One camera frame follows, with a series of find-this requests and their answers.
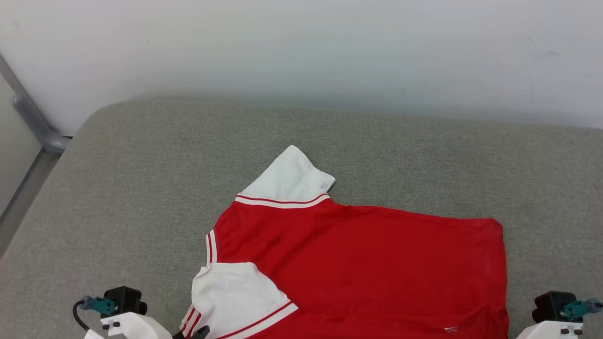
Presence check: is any grey metal pipe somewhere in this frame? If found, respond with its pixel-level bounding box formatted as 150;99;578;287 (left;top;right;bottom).
0;53;72;155

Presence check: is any black cable with teal plug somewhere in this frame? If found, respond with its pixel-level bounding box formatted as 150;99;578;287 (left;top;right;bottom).
561;298;603;321
73;296;118;332

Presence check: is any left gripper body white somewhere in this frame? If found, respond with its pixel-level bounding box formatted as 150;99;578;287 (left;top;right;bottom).
84;311;173;339

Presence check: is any red and white shirt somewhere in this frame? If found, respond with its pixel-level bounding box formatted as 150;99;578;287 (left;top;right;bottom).
179;145;510;339

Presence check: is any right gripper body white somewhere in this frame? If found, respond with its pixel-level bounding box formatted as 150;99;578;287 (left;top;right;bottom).
515;321;586;339

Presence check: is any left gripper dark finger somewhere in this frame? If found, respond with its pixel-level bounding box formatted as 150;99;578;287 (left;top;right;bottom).
171;325;211;339

